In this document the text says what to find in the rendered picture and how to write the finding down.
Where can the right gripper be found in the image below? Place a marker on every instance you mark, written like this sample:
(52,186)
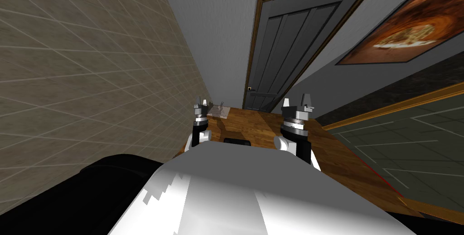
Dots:
(296,113)

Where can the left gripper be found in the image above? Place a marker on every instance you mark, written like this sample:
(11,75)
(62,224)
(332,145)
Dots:
(200,111)

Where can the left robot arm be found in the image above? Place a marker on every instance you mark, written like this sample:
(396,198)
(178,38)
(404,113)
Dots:
(72,198)

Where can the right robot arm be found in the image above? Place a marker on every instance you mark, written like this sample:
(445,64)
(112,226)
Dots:
(301,144)

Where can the pale grey floor mat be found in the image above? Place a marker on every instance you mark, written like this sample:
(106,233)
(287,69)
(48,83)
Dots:
(219,111)

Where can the dark grey panelled door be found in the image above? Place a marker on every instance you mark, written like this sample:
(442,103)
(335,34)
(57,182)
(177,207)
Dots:
(290,46)

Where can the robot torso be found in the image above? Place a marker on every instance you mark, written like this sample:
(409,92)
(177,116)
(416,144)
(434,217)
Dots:
(232,191)

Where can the orange brown framed picture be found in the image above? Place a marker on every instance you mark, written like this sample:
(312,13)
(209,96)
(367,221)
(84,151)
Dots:
(406,32)

